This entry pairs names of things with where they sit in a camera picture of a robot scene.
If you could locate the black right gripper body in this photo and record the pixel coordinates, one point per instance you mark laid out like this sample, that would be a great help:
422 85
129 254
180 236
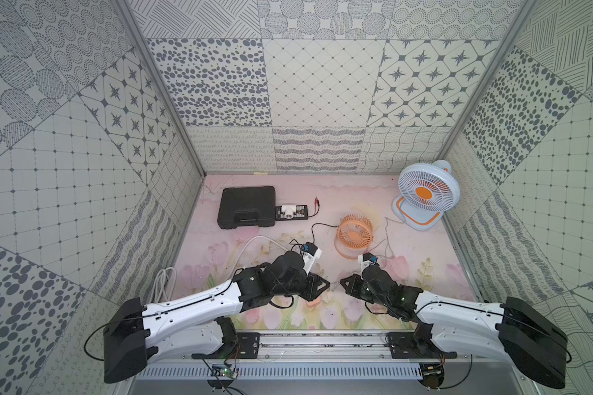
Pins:
359 289

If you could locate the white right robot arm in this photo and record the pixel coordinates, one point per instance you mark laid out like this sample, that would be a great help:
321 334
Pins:
512 331

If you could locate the white orange desk fan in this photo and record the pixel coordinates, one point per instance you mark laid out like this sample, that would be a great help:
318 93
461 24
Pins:
427 191

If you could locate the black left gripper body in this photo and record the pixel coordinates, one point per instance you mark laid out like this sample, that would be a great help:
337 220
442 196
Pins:
309 285

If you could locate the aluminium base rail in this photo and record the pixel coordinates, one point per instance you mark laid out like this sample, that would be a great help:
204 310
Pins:
367 346

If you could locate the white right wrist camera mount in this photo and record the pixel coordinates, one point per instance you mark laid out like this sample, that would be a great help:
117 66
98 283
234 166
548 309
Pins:
367 259

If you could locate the small orange desk fan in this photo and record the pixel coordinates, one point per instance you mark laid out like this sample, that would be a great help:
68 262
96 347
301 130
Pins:
354 236

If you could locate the black tray with white adapter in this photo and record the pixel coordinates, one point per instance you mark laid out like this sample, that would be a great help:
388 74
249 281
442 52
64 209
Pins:
291 212

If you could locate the green circuit board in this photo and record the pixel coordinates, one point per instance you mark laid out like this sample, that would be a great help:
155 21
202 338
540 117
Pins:
223 372

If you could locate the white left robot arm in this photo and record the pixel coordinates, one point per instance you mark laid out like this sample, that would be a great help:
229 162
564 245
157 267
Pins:
200 325

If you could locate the black tool case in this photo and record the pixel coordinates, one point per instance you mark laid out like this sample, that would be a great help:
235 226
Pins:
247 206

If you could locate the red black clip leads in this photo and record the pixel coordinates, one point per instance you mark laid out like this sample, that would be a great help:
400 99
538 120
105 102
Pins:
314 210

